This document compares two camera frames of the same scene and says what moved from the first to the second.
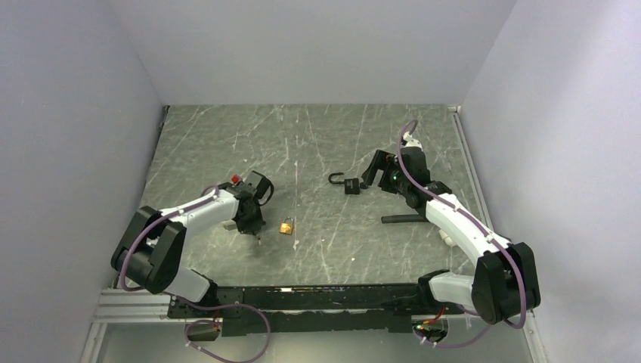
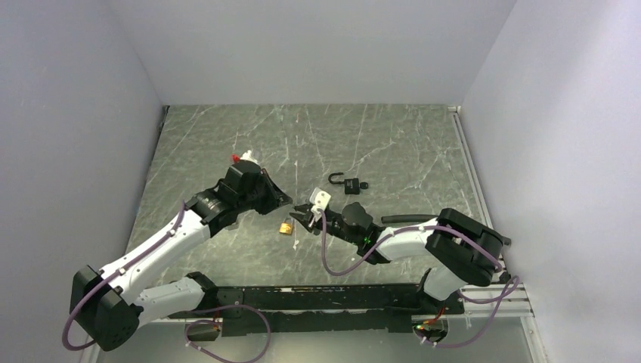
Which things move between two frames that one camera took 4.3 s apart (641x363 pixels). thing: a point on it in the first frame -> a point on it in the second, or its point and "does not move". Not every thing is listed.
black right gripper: [391, 162] -> [307, 219]
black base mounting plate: [255, 311] does not move
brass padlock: [286, 228] does not move
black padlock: [351, 185] does not move
